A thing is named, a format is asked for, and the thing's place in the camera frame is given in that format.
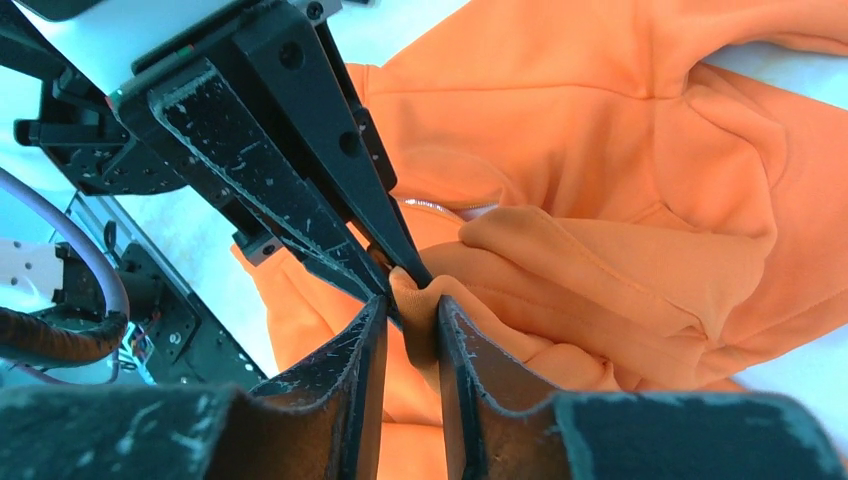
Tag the orange jacket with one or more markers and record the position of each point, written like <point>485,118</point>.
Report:
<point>614,212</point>

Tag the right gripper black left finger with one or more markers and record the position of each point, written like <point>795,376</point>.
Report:
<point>320,419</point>

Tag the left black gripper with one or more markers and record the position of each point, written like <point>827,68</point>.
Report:
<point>193,114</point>

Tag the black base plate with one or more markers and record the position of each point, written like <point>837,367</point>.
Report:
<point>173,336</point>

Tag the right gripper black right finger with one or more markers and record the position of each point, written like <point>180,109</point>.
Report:
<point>502,421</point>

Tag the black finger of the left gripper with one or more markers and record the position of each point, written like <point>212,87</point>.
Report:
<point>331,189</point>

